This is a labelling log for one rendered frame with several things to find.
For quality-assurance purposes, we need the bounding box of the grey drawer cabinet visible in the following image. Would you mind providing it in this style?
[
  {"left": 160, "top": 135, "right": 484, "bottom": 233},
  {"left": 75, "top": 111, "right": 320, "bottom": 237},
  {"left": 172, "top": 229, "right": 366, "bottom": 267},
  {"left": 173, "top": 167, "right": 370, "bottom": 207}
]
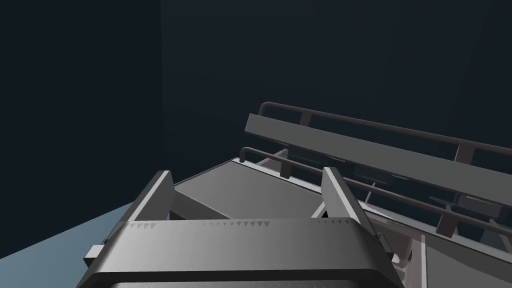
[{"left": 174, "top": 101, "right": 512, "bottom": 288}]

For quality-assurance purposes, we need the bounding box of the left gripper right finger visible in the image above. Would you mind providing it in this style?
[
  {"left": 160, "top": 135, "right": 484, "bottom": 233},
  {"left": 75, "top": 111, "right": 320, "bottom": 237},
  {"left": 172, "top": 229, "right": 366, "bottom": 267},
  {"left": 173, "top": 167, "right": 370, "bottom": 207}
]
[{"left": 320, "top": 166, "right": 367, "bottom": 221}]

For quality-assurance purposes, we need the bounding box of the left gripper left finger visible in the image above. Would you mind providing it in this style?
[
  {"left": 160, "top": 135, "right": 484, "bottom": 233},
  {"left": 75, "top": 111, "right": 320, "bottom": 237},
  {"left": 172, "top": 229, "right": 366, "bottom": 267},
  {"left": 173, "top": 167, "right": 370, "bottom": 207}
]
[{"left": 104, "top": 170, "right": 176, "bottom": 243}]

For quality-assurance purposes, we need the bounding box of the grey narrow drawer front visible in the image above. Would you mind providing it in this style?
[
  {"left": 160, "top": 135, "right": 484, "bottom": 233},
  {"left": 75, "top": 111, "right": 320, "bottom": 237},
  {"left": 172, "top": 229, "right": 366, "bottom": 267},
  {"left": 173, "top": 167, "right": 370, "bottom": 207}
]
[{"left": 243, "top": 113, "right": 512, "bottom": 209}]

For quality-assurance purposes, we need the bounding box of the dark bar handle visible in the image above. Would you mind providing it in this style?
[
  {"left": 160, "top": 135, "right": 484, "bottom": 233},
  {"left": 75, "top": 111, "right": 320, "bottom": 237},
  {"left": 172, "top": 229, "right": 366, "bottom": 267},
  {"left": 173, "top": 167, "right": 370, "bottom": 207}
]
[
  {"left": 239, "top": 146, "right": 512, "bottom": 254},
  {"left": 257, "top": 101, "right": 512, "bottom": 165}
]

